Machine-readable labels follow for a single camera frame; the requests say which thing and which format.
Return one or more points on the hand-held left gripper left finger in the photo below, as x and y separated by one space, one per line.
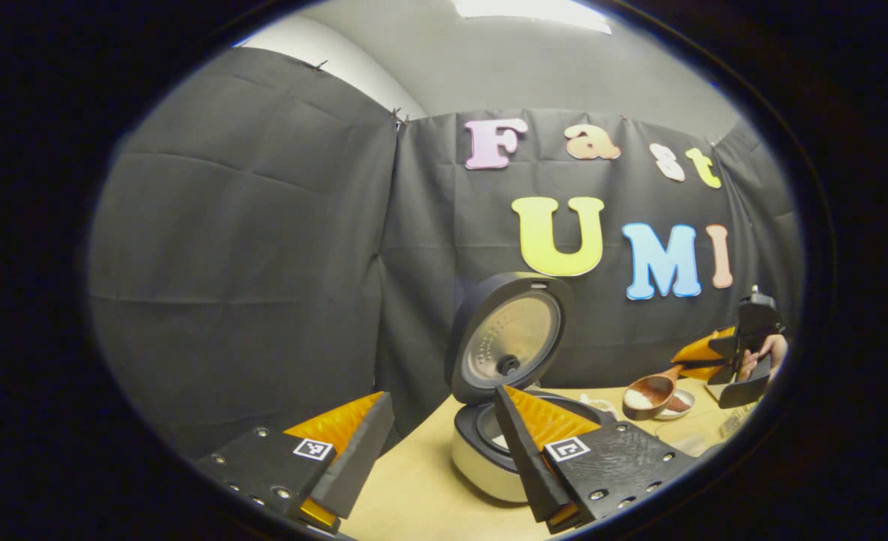
361 458

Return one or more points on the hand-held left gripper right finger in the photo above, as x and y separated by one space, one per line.
523 458

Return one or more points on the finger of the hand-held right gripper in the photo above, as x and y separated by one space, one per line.
744 392
722 349

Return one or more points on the brown wooden spoon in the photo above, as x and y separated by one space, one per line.
650 391

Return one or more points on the grey rice cooker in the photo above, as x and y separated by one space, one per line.
508 346

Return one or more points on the white round plate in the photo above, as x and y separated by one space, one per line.
683 409

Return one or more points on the red meat piece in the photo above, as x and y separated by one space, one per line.
678 403

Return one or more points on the clear glass tray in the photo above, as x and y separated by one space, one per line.
684 439

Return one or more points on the white divided bean dish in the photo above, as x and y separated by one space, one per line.
600 406

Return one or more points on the black backdrop cloth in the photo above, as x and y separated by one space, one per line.
249 263

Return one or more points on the large ceiling light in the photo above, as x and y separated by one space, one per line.
530 9

